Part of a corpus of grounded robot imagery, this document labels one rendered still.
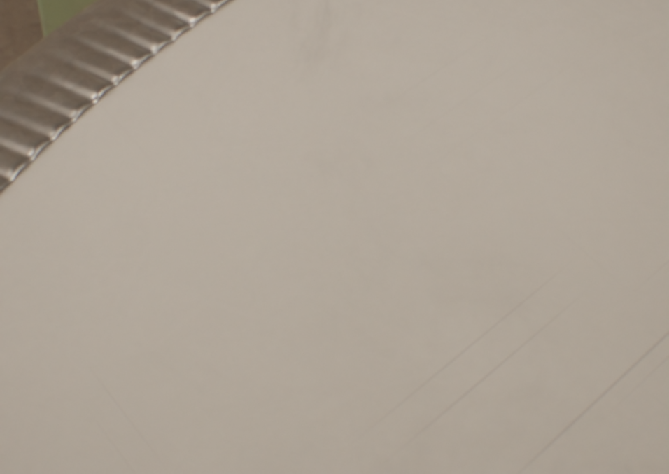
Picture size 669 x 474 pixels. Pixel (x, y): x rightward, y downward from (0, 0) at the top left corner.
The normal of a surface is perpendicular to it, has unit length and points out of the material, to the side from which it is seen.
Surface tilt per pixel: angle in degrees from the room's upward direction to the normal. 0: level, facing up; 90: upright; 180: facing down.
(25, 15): 0
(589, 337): 90
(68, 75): 91
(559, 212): 90
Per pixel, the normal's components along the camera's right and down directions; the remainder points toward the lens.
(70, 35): -0.04, -0.64
